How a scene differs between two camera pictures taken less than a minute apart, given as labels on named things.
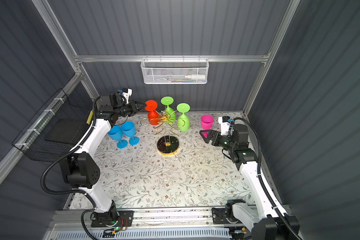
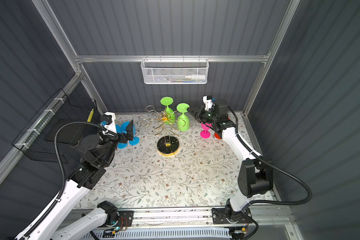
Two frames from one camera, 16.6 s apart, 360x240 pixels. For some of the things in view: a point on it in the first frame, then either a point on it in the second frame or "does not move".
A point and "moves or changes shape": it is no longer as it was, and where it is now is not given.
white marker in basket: x=196 y=76 does not move
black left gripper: x=139 y=103 to x=122 y=139
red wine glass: x=153 y=115 moves or changes shape
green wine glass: x=183 y=122 does not move
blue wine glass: x=116 y=133 does not move
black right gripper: x=216 y=135 to x=199 y=110
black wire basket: x=56 y=128 does not move
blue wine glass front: x=129 y=129 does not move
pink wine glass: x=206 y=122 does not move
